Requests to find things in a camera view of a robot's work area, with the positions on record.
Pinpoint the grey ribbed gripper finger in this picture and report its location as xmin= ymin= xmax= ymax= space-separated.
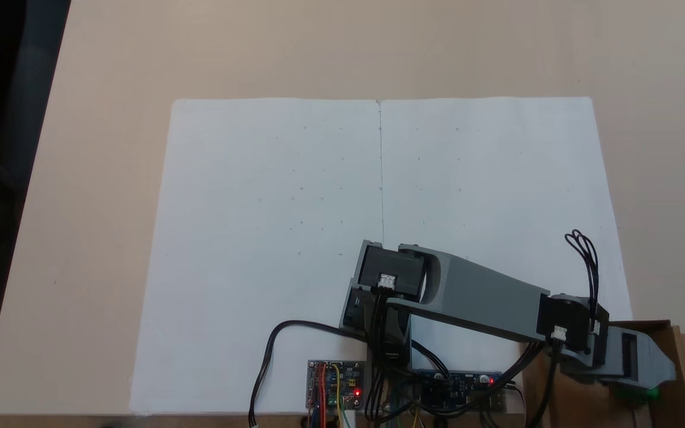
xmin=639 ymin=330 xmax=677 ymax=385

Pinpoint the blue circuit board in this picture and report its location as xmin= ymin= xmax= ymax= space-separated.
xmin=414 ymin=370 xmax=505 ymax=412

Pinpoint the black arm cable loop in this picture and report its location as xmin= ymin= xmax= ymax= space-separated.
xmin=521 ymin=339 xmax=564 ymax=428

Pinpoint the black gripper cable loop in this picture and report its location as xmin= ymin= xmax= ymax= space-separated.
xmin=564 ymin=229 xmax=602 ymax=316

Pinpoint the circuit board with coloured wires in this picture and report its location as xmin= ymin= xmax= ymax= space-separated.
xmin=306 ymin=359 xmax=365 ymax=412

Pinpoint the long black table cable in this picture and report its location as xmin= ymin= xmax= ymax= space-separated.
xmin=249 ymin=320 xmax=368 ymax=427

